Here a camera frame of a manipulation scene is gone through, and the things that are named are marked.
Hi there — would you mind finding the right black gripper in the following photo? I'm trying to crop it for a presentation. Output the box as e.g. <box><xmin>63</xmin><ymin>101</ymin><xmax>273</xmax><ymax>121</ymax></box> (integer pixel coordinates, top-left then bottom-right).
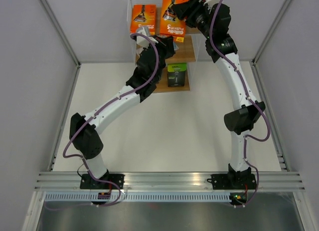
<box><xmin>170</xmin><ymin>0</ymin><xmax>213</xmax><ymax>39</ymax></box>

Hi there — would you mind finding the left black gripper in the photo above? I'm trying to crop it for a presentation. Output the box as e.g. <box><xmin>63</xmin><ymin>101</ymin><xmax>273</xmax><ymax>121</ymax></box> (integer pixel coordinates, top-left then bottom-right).
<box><xmin>144</xmin><ymin>35</ymin><xmax>176</xmax><ymax>82</ymax></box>

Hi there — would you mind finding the orange razor box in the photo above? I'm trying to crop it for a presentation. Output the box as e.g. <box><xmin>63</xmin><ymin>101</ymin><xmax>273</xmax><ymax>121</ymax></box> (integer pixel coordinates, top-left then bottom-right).
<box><xmin>159</xmin><ymin>0</ymin><xmax>189</xmax><ymax>43</ymax></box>
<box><xmin>130</xmin><ymin>4</ymin><xmax>157</xmax><ymax>35</ymax></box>

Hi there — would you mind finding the white blister razor pack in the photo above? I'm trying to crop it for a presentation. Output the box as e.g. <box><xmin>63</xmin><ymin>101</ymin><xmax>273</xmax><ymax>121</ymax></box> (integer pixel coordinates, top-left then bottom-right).
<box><xmin>173</xmin><ymin>42</ymin><xmax>179</xmax><ymax>52</ymax></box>

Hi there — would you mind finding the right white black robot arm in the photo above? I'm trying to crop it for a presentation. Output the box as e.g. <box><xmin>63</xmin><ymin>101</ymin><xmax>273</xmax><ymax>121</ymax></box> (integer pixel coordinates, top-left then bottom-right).
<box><xmin>171</xmin><ymin>0</ymin><xmax>265</xmax><ymax>189</ymax></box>

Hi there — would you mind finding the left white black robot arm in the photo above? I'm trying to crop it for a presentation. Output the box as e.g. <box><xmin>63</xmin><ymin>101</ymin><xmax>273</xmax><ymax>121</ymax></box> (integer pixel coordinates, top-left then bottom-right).
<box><xmin>68</xmin><ymin>33</ymin><xmax>175</xmax><ymax>189</ymax></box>

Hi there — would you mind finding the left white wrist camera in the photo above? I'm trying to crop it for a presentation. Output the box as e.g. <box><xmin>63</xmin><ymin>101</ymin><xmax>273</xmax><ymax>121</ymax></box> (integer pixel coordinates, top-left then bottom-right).
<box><xmin>134</xmin><ymin>26</ymin><xmax>158</xmax><ymax>47</ymax></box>

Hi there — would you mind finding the white wire wooden shelf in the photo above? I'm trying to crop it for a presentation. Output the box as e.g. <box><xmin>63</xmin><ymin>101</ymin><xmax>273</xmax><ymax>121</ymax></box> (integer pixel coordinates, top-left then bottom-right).
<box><xmin>127</xmin><ymin>0</ymin><xmax>202</xmax><ymax>93</ymax></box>

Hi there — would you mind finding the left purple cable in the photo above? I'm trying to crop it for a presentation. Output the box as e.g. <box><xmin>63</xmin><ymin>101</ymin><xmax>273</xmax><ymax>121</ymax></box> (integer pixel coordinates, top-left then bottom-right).
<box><xmin>44</xmin><ymin>32</ymin><xmax>160</xmax><ymax>212</ymax></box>

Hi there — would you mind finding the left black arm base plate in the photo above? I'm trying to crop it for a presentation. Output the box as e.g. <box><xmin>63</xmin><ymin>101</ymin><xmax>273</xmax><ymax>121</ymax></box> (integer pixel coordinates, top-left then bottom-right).
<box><xmin>79</xmin><ymin>173</ymin><xmax>125</xmax><ymax>191</ymax></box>

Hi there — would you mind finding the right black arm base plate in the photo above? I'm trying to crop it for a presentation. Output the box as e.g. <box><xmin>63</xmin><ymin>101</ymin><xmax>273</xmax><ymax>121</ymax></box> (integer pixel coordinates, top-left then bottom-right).
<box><xmin>206</xmin><ymin>172</ymin><xmax>257</xmax><ymax>190</ymax></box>

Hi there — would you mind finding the white slotted cable duct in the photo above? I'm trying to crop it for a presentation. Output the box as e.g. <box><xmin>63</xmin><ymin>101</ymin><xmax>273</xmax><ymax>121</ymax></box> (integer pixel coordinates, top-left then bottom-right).
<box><xmin>44</xmin><ymin>192</ymin><xmax>231</xmax><ymax>203</ymax></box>

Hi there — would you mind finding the aluminium mounting rail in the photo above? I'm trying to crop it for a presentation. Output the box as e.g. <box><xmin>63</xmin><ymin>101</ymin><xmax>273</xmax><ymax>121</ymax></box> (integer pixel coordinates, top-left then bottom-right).
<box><xmin>34</xmin><ymin>171</ymin><xmax>305</xmax><ymax>192</ymax></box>

